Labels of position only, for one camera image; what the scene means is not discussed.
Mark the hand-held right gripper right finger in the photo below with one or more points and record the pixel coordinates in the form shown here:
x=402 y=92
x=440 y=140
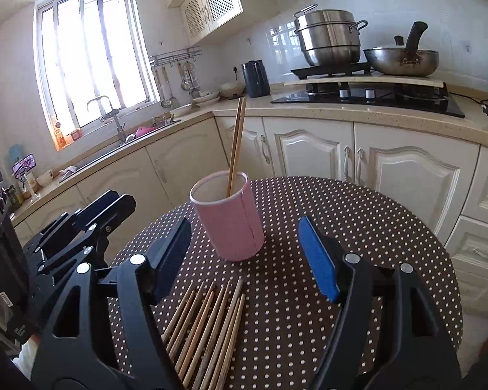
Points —
x=317 y=256

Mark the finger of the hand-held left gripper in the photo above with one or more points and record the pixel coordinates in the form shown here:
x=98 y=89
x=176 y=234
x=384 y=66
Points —
x=101 y=205
x=120 y=211

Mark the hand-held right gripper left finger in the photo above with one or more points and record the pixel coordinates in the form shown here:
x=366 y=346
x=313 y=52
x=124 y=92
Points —
x=173 y=256

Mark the pink chopstick holder cup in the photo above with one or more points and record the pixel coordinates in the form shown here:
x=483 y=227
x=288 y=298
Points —
x=231 y=227

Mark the bundle of wooden chopsticks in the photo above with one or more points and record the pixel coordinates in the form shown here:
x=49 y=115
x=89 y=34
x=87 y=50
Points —
x=211 y=333

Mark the single wooden chopstick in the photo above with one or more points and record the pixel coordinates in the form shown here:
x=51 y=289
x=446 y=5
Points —
x=234 y=146
x=238 y=146

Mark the pink dish cloth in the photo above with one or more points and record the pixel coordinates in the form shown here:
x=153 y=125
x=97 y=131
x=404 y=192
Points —
x=68 y=170

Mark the stainless steel sink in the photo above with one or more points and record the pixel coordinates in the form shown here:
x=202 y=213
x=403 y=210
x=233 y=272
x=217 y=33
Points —
x=101 y=156

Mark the white mug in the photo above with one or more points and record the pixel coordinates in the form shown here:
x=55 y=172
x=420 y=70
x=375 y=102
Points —
x=44 y=178

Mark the small red jar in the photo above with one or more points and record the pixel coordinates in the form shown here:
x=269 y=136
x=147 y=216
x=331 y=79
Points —
x=75 y=135

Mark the steel sink faucet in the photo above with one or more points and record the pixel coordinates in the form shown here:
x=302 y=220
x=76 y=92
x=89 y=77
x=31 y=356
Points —
x=121 y=132

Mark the orange bottle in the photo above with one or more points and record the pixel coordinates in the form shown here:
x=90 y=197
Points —
x=59 y=136

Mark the phone on stand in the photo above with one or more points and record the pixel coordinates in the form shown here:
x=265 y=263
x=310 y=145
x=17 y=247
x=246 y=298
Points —
x=24 y=165

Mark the cream base kitchen cabinets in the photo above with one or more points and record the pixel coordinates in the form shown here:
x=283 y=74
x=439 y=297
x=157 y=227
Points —
x=309 y=150

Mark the steel ladle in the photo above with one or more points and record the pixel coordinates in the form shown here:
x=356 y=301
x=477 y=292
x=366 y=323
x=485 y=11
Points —
x=165 y=102

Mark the stacked plates and bowl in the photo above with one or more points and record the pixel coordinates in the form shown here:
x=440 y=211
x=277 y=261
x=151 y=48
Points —
x=205 y=98

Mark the steel spatula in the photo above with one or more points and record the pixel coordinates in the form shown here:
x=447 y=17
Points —
x=165 y=76

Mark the small steel kitchen utensil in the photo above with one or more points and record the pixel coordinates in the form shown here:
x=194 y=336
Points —
x=193 y=85
x=184 y=83

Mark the white framed kitchen window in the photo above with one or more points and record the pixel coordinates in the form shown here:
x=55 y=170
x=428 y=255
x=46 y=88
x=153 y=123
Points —
x=93 y=57

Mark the cream stacked bowls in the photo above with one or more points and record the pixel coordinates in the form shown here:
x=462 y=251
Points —
x=232 y=90

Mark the black glass gas stove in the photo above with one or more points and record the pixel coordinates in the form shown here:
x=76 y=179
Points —
x=390 y=103

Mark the black electric kettle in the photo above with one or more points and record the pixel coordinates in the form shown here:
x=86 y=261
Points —
x=256 y=81

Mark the black induction cooker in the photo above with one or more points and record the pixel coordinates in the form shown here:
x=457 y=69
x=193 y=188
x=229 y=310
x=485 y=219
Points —
x=329 y=71

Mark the stainless steel steamer pot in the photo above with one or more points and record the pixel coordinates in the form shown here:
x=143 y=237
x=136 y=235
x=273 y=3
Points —
x=329 y=40

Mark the steel wall utensil rack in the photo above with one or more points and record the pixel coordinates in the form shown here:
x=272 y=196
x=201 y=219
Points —
x=175 y=54

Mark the cream lattice door wall cabinet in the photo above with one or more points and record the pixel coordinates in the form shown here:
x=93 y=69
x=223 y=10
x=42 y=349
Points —
x=217 y=0

